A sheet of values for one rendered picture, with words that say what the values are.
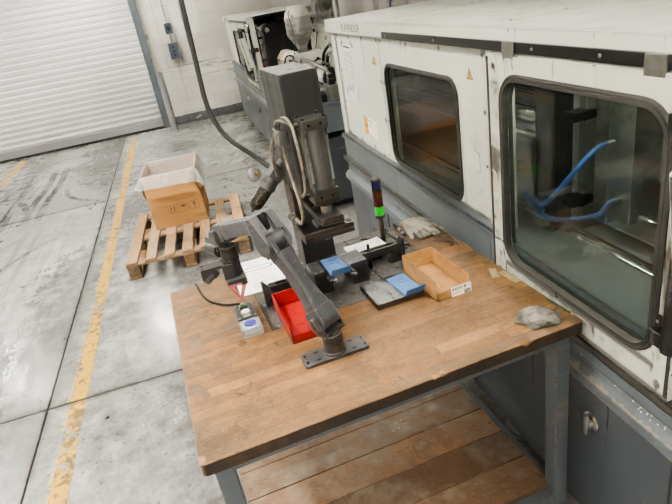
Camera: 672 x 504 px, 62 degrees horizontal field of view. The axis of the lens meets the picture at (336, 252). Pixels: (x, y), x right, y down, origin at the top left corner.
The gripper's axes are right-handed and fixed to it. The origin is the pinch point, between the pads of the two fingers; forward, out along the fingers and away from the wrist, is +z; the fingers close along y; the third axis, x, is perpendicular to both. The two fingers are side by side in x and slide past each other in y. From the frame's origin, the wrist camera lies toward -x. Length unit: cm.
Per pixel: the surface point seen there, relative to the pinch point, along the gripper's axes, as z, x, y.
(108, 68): -22, -80, -921
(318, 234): -15.3, 30.4, 1.8
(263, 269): 7.6, 12.7, -31.7
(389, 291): 6, 48, 16
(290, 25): -59, 139, -436
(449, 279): 7, 69, 18
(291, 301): 6.6, 16.4, 1.7
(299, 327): 7.1, 14.7, 18.5
